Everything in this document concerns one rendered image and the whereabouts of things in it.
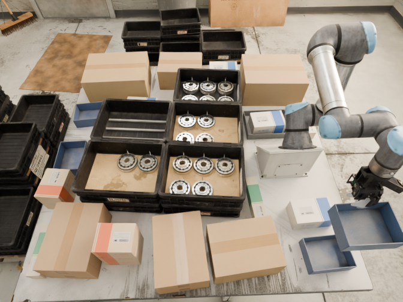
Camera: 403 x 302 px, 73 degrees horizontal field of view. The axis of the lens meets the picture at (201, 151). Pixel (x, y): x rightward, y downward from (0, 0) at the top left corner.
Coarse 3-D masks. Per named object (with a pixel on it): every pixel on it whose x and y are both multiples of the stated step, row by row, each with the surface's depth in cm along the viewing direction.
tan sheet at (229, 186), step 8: (192, 160) 144; (216, 160) 144; (232, 160) 144; (168, 176) 138; (176, 176) 138; (184, 176) 138; (192, 176) 138; (200, 176) 138; (208, 176) 138; (216, 176) 138; (232, 176) 138; (168, 184) 136; (192, 184) 136; (216, 184) 136; (224, 184) 136; (232, 184) 136; (168, 192) 133; (216, 192) 133; (224, 192) 133; (232, 192) 133
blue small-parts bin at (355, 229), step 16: (336, 208) 96; (352, 208) 101; (368, 208) 102; (384, 208) 99; (336, 224) 96; (352, 224) 99; (368, 224) 99; (384, 224) 99; (352, 240) 96; (368, 240) 96; (384, 240) 96; (400, 240) 92
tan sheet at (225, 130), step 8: (176, 120) 160; (216, 120) 160; (224, 120) 160; (232, 120) 160; (176, 128) 157; (216, 128) 157; (224, 128) 157; (232, 128) 157; (176, 136) 153; (216, 136) 153; (224, 136) 153; (232, 136) 153
